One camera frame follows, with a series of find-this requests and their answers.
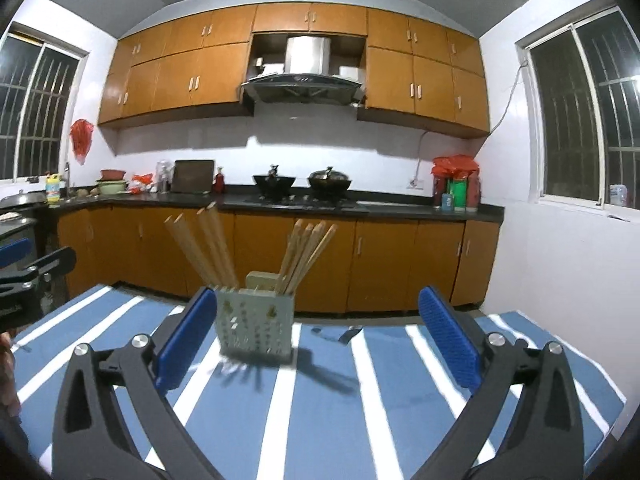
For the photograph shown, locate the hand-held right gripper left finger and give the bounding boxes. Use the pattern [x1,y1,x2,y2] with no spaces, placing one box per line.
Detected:
[52,287,221,480]

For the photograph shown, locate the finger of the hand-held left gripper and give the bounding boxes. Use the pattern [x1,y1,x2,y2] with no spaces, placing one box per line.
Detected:
[0,246,77,333]
[0,238,33,268]

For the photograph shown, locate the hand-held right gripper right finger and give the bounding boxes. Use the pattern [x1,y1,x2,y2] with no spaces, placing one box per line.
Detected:
[415,286,586,480]

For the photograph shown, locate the green plastic utensil holder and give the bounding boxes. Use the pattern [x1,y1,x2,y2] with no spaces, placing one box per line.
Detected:
[215,270,296,363]

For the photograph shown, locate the wooden chopstick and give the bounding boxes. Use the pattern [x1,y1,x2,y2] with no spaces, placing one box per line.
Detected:
[286,224,338,295]
[196,207,233,290]
[175,212,228,290]
[275,219,304,295]
[207,202,240,290]
[282,221,324,295]
[278,222,314,295]
[165,216,223,290]

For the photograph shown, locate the person's left hand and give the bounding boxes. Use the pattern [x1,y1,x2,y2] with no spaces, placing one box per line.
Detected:
[0,335,21,420]

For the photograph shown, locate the orange lower kitchen cabinets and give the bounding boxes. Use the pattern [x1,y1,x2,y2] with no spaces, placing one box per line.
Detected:
[56,205,501,313]

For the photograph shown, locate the hanging red plastic bag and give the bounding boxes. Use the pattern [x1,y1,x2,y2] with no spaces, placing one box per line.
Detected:
[69,119,95,166]

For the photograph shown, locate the black kitchen countertop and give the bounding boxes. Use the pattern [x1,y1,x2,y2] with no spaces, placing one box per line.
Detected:
[0,187,505,223]

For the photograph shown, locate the blue white striped tablecloth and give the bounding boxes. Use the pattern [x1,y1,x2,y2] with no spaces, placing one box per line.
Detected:
[10,282,628,480]

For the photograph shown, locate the barred window beside sink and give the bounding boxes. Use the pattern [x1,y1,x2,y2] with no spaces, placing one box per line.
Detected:
[0,21,91,183]

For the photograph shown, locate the green package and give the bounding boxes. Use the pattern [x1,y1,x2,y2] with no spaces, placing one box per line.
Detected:
[447,179,468,211]

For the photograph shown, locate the dark cutting board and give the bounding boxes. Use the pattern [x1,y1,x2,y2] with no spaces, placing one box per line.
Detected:
[171,160,216,194]

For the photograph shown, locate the black wok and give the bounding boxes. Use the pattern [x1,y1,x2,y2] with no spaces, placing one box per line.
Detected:
[252,164,296,198]

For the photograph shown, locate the gas stove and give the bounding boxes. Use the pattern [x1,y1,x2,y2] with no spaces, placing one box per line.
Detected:
[244,195,368,211]

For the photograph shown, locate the black lidded pot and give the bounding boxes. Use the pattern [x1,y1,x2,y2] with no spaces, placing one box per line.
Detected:
[306,166,352,200]

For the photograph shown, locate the orange upper cabinets beside bag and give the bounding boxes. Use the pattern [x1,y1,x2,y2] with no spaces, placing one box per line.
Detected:
[97,4,258,128]

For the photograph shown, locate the steel range hood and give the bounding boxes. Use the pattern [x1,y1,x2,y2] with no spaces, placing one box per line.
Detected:
[240,35,365,106]

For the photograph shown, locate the orange cabinet above hood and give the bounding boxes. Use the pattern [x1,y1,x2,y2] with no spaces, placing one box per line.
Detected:
[251,2,369,37]

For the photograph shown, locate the socket power cable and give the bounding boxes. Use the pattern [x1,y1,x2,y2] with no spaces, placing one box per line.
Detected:
[414,130,433,181]

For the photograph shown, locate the white window wall cable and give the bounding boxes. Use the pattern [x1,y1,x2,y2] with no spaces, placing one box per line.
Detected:
[490,60,530,133]

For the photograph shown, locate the barred window beside cable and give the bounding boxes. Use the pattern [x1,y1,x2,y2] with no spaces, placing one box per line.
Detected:
[515,7,640,208]

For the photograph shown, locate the orange upper cabinets beside cable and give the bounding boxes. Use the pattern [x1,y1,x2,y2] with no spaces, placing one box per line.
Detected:
[357,7,491,138]

